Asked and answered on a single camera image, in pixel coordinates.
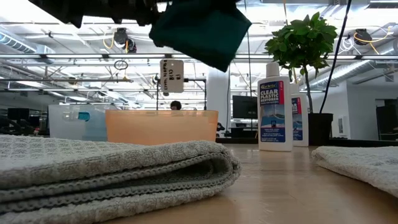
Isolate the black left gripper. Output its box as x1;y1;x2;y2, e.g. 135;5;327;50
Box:
27;0;170;29

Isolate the white handwritten hanging card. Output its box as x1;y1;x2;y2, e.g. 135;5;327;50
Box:
159;58;185;94

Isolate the white plastic restorer bottle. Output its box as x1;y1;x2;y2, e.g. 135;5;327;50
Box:
257;62;294;152
290;83;310;147

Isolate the black ceiling cable reel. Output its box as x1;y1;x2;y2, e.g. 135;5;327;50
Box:
113;27;137;54
353;27;389;55

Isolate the gray waffle towel with tag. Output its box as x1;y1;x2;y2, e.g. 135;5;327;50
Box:
0;134;242;224

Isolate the green potted plant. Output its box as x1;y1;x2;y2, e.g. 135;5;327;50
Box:
264;11;338;147

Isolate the dark green cloth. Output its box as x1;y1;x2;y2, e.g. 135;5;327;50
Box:
149;0;252;73

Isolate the thick black hanging cable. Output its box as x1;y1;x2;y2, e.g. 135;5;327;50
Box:
318;0;354;114

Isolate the black computer monitor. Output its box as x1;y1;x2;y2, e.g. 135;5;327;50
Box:
232;95;258;119

